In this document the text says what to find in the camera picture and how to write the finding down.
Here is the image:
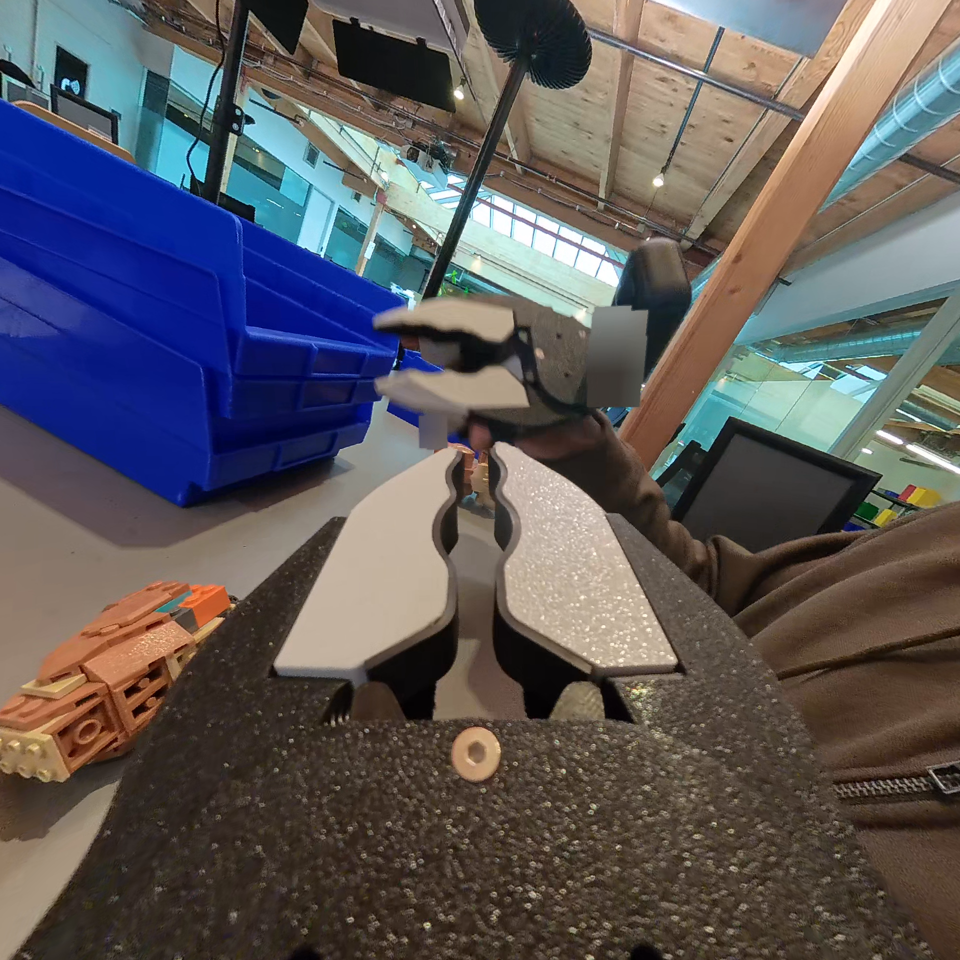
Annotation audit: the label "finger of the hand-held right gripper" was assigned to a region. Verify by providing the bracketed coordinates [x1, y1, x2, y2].
[374, 365, 535, 424]
[372, 296, 529, 369]

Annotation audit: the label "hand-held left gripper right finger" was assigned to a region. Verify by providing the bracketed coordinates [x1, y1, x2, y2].
[492, 443, 681, 679]

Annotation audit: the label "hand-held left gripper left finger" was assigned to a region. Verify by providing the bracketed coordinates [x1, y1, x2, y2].
[275, 447, 460, 679]

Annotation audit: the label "small brown toy brick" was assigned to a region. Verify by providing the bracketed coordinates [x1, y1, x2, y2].
[462, 447, 496, 511]

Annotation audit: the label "brown toy brick model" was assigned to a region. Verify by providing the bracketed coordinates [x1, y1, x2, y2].
[0, 582, 235, 784]

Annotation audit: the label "stack of blue plastic bins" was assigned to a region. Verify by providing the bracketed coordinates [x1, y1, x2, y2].
[0, 98, 400, 508]

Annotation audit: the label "person's right forearm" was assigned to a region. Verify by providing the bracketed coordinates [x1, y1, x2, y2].
[503, 413, 751, 616]

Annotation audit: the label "blue storage bin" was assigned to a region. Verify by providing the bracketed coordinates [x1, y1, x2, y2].
[396, 348, 454, 436]

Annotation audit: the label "wooden pillar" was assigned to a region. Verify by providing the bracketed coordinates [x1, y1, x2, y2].
[620, 0, 960, 469]

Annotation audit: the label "ceiling projector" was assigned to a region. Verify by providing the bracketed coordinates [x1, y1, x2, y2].
[405, 138, 459, 178]

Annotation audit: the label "black pole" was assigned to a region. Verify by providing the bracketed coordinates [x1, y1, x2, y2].
[417, 0, 594, 304]

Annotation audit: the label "black flat monitor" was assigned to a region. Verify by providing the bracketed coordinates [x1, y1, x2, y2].
[671, 417, 883, 559]

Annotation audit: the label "black panel light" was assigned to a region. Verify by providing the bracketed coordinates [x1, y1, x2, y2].
[333, 18, 456, 114]

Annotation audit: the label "silver spiral pipes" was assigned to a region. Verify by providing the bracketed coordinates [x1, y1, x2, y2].
[818, 45, 960, 214]

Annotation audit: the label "black tripod stand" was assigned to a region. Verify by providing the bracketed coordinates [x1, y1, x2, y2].
[200, 0, 253, 205]

